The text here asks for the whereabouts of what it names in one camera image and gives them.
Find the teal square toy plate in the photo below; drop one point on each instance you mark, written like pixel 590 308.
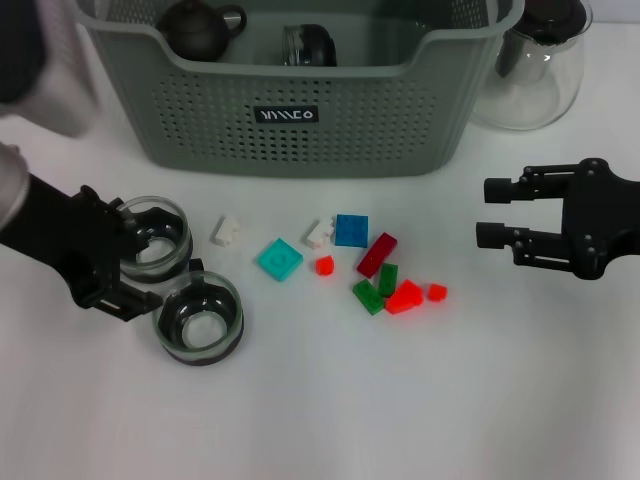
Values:
pixel 280 260

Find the blue square toy plate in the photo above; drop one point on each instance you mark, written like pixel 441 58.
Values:
pixel 351 230

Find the dark clay teapot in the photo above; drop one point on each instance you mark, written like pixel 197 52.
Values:
pixel 197 32

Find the green toy brick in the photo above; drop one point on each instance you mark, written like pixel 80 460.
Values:
pixel 389 280
pixel 369 298

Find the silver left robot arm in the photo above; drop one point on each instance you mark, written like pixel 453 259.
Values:
pixel 65 75

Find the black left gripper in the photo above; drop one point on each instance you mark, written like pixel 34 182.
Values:
pixel 60 235

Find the dark red long toy brick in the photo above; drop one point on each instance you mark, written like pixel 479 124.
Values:
pixel 377 254

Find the large red toy brick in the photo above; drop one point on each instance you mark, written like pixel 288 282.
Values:
pixel 405 298

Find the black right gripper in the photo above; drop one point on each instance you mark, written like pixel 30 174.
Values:
pixel 605 220

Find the grey-green perforated storage bin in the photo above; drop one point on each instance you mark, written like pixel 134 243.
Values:
pixel 300 140

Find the small red toy brick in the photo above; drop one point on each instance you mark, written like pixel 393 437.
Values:
pixel 325 266
pixel 437 293

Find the glass carafe with black lid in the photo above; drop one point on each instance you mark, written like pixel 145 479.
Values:
pixel 535 85

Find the white toy brick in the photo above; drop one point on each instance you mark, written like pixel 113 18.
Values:
pixel 226 231
pixel 317 234

